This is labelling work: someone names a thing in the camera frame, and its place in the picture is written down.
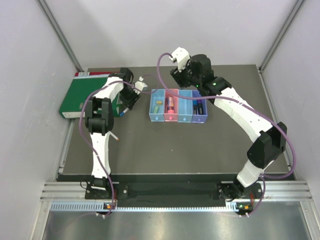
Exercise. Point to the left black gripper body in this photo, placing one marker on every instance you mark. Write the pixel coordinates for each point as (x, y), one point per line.
(128, 96)

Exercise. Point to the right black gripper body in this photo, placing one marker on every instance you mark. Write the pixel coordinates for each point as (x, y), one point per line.
(185, 78)

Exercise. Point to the white blue pen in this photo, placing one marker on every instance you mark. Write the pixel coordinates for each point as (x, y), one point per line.
(123, 112)

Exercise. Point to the purple black highlighter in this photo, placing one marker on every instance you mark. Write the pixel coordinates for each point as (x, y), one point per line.
(200, 110)

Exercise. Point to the green highlighter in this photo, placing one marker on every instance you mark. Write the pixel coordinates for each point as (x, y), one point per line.
(155, 109)

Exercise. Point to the crayon tube pink cap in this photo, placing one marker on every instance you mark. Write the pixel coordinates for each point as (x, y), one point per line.
(170, 105)

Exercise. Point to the light blue bin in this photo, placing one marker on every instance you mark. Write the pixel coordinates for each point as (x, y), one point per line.
(185, 106)
(158, 95)

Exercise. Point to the pink drawer bin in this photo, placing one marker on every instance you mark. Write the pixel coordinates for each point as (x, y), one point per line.
(172, 117)

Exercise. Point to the blue black marker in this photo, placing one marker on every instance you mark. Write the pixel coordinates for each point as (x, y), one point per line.
(195, 107)

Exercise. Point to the purple drawer bin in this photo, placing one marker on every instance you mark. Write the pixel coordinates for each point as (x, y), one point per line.
(200, 118)

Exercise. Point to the green ring binder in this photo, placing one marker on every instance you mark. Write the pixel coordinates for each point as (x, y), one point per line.
(82, 86)

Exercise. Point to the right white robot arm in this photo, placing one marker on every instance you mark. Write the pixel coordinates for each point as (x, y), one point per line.
(268, 142)

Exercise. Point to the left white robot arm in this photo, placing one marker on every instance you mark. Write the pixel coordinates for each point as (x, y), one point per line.
(99, 121)

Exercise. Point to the pink pencil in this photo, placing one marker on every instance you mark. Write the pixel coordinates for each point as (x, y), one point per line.
(115, 137)

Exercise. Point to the red folder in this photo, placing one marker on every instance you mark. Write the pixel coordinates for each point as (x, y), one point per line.
(88, 75)

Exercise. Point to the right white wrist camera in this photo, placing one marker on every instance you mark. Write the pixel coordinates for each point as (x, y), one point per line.
(181, 57)

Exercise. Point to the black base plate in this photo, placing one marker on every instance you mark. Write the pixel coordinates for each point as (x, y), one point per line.
(170, 192)

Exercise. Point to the grey cable duct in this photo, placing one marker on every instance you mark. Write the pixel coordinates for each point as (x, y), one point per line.
(69, 206)

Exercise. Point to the left aluminium frame post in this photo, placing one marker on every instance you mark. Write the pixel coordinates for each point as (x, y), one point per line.
(43, 5)

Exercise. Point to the aluminium frame post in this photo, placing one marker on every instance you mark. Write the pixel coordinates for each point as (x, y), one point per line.
(43, 5)
(298, 4)

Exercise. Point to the right aluminium frame post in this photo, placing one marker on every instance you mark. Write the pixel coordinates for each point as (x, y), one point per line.
(298, 4)

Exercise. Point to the aluminium front rail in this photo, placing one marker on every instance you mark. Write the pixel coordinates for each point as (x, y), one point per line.
(271, 190)

